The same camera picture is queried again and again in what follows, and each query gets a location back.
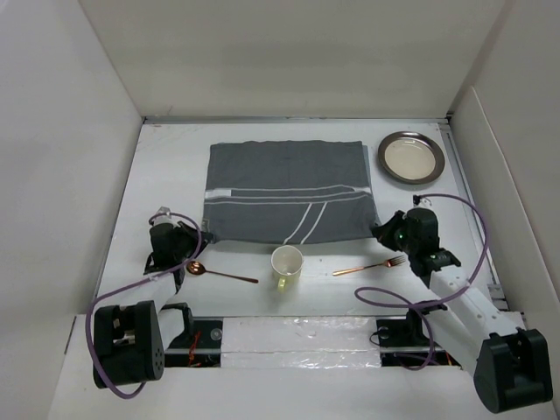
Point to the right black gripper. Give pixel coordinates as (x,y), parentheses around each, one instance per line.
(384,232)

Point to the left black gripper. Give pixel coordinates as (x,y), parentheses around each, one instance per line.
(191,234)

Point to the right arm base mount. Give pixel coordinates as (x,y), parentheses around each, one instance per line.
(402,343)

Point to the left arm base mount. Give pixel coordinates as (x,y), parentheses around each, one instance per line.
(198,346)

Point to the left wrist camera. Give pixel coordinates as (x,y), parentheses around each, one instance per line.
(162,216)

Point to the copper spoon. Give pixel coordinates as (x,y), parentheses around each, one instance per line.
(197,269)

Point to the copper fork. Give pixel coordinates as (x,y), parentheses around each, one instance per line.
(389,263)

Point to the grey cloth placemat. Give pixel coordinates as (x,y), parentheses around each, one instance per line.
(289,192)

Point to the yellow mug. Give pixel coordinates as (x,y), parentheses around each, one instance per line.
(286,263)

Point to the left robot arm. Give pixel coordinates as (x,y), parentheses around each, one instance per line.
(129,329)

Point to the round metal plate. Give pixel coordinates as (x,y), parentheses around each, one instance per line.
(410,157)

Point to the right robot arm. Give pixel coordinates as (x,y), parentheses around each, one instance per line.
(509,365)

